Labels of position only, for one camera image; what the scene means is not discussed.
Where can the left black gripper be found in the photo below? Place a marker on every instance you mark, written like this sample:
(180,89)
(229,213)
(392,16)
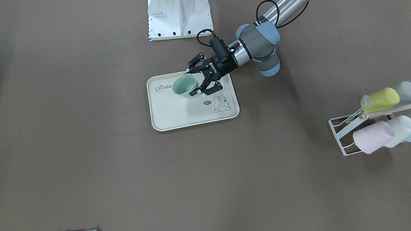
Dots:
(221,67)

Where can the green cup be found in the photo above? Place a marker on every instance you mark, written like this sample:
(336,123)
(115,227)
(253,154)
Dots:
(184,85)

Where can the cream rabbit tray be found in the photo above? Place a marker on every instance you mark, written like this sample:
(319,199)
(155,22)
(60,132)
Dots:
(170,111)

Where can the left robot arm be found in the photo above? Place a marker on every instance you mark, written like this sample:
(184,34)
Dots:
(255,41)

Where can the pink cup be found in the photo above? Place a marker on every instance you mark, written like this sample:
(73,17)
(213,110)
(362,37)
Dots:
(373,137)

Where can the yellow cup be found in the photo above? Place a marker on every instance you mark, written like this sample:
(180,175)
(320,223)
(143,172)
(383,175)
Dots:
(385,98)

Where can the grey-white cup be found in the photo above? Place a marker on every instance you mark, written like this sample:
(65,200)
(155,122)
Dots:
(404,91)

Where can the cream cup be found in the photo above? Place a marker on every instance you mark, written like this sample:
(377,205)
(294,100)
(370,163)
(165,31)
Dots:
(401,126)

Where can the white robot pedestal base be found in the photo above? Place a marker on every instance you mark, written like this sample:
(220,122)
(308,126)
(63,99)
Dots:
(174,19)

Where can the white wire cup rack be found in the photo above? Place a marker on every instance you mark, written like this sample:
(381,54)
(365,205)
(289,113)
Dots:
(343,127)

